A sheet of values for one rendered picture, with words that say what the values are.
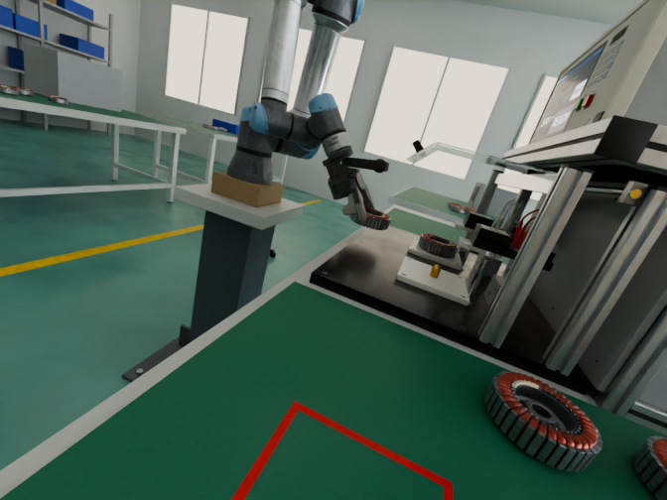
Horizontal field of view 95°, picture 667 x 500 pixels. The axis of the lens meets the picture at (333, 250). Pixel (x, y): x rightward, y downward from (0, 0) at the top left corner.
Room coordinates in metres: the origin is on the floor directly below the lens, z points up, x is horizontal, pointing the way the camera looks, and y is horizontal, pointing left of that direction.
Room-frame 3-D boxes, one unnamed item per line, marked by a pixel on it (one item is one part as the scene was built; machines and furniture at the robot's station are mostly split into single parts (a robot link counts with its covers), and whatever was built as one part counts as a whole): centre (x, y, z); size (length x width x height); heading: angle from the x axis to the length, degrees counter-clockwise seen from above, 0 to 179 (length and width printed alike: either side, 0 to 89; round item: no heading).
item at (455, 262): (0.89, -0.29, 0.78); 0.15 x 0.15 x 0.01; 76
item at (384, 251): (0.77, -0.28, 0.76); 0.64 x 0.47 x 0.02; 166
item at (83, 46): (5.54, 4.97, 1.37); 0.42 x 0.42 x 0.19; 76
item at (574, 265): (0.71, -0.51, 0.92); 0.66 x 0.01 x 0.30; 166
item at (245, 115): (1.05, 0.34, 0.98); 0.13 x 0.12 x 0.14; 118
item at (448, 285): (0.66, -0.23, 0.78); 0.15 x 0.15 x 0.01; 76
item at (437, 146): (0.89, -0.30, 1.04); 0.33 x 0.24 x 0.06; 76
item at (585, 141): (0.70, -0.57, 1.09); 0.68 x 0.44 x 0.05; 166
